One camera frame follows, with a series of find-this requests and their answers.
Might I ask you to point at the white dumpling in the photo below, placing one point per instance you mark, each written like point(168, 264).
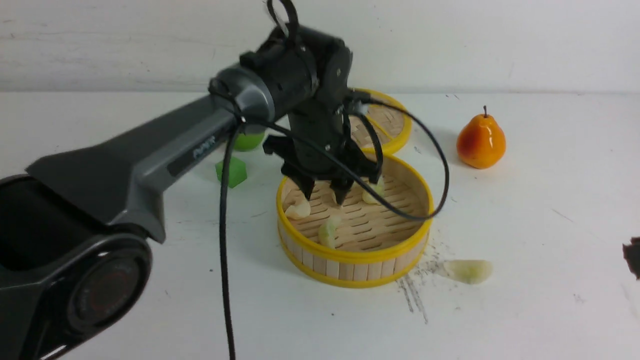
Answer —
point(299, 210)

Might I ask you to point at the orange toy pear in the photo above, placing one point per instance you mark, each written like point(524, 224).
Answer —
point(481, 144)

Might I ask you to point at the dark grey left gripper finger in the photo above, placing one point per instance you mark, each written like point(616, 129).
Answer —
point(631, 254)

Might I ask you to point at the bamboo steamer tray yellow rim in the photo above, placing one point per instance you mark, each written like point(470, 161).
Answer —
point(374, 246)

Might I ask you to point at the green toy cube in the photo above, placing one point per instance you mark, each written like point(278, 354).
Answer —
point(236, 171)

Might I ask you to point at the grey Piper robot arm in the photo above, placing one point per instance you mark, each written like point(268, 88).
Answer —
point(248, 225)

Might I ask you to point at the pale green-tinted dumpling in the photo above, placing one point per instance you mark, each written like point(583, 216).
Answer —
point(468, 271)

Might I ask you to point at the green watermelon toy ball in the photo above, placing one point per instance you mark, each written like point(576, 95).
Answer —
point(248, 142)

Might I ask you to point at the woven bamboo steamer lid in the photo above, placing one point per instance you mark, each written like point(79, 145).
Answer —
point(392, 127)

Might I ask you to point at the green-filled translucent dumpling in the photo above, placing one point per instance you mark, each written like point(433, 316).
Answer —
point(327, 231)

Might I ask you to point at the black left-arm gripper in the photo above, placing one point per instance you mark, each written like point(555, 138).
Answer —
point(307, 79)

